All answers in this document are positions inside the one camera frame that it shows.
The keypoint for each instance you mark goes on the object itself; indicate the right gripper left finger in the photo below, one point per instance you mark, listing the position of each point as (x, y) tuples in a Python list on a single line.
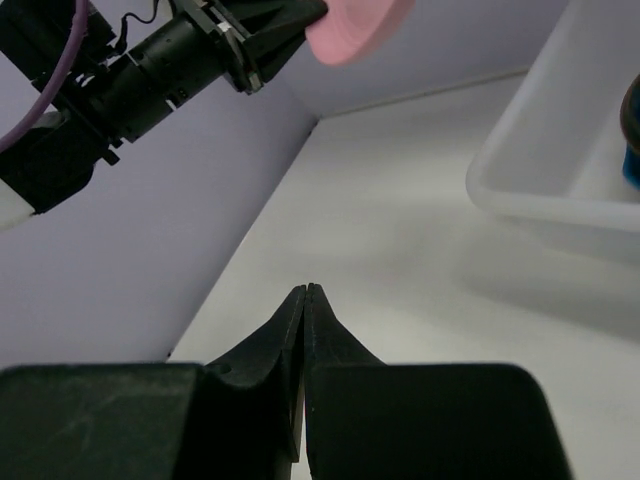
[(262, 383)]

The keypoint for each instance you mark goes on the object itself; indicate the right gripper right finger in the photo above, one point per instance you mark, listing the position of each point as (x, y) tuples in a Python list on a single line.
[(346, 407)]

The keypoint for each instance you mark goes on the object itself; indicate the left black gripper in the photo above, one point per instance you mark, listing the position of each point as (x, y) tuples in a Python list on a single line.
[(125, 92)]

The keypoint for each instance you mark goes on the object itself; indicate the pink round plate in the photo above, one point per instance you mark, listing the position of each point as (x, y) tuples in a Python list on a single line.
[(352, 29)]

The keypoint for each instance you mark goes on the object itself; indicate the grey reindeer plate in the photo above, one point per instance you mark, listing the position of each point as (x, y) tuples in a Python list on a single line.
[(629, 115)]

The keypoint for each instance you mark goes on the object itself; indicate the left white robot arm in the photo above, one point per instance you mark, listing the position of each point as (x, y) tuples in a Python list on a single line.
[(49, 42)]

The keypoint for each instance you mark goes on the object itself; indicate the translucent plastic bin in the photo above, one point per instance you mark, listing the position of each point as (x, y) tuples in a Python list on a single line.
[(553, 163)]

